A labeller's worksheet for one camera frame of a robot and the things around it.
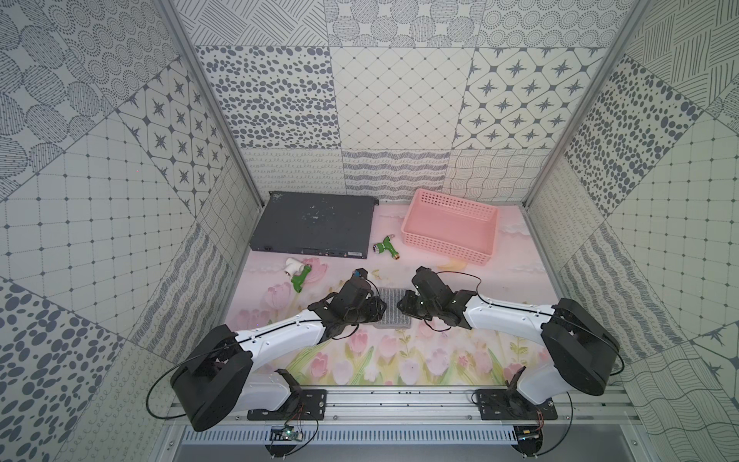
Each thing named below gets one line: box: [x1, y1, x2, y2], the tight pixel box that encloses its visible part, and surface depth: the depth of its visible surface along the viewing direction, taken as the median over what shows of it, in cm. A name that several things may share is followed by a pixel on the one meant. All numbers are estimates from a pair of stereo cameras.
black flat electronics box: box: [249, 190, 381, 260], surface depth 113 cm
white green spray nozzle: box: [283, 257, 313, 293], surface depth 100 cm
